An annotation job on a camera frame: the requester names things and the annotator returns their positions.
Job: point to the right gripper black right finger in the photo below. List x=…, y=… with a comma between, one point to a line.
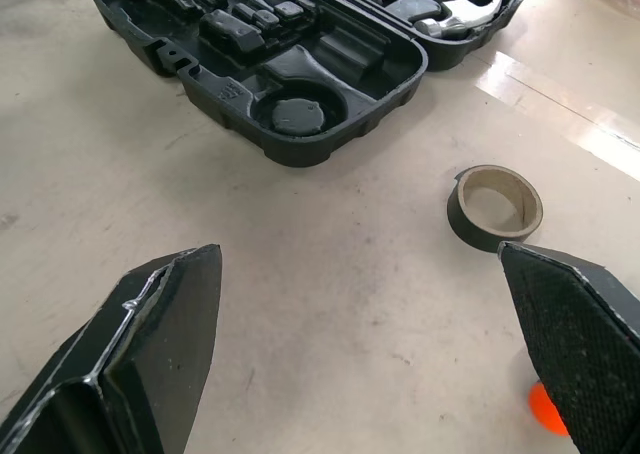
x=580, y=354

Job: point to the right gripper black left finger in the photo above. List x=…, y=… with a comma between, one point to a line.
x=150, y=354

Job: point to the black plastic tool case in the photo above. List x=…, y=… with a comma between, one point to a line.
x=310, y=74

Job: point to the black electrical tape roll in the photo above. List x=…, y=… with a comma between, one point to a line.
x=465, y=224

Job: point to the silver claw hammer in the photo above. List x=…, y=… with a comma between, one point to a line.
x=462, y=21

